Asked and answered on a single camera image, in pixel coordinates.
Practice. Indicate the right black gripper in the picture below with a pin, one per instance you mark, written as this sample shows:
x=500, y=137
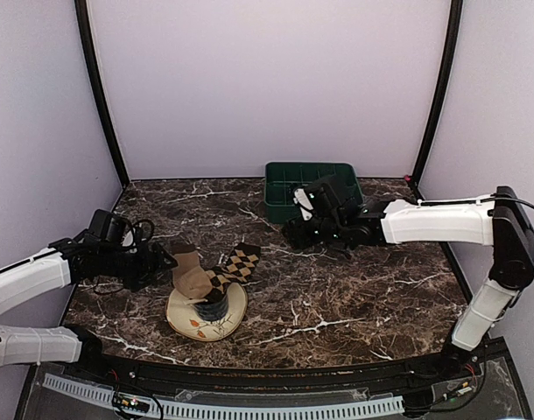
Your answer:
x=298, y=237

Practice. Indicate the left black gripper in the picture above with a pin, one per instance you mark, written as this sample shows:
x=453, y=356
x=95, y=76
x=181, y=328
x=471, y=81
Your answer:
x=149, y=269

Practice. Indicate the tan brown sock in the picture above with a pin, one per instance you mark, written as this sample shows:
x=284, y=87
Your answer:
x=190, y=280

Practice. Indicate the brown argyle sock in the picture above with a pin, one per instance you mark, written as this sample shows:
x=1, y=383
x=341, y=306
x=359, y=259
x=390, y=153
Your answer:
x=237, y=269

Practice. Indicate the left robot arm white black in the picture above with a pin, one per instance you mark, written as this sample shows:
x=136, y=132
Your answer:
x=64, y=263

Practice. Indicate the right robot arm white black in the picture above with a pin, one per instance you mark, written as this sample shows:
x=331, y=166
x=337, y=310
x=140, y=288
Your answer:
x=496, y=221

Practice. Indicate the cream plate with leaf pattern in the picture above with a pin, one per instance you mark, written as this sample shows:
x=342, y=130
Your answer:
x=199, y=320

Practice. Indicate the dark blue ceramic cup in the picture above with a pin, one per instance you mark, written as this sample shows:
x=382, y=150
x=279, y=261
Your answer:
x=212, y=311

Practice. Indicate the green divided plastic tray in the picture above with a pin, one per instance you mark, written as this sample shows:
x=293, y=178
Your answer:
x=282, y=179

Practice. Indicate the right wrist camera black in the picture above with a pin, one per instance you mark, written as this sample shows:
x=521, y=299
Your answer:
x=319, y=198

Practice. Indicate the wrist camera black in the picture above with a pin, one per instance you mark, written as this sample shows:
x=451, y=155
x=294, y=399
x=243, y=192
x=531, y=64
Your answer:
x=319, y=198
x=107, y=227

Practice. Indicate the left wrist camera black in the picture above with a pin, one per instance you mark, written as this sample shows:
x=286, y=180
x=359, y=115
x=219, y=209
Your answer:
x=107, y=227

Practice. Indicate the white slotted cable duct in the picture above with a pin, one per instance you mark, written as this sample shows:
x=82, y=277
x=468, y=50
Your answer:
x=201, y=405

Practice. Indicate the right black frame post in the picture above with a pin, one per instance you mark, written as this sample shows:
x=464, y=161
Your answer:
x=439, y=95

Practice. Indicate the black frame post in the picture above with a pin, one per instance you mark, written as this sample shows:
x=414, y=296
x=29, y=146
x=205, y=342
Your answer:
x=439, y=95
x=95, y=80

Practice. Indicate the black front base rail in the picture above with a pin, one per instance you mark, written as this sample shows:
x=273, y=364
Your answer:
x=408, y=375

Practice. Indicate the left black frame post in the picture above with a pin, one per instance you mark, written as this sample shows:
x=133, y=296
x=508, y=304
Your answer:
x=95, y=80

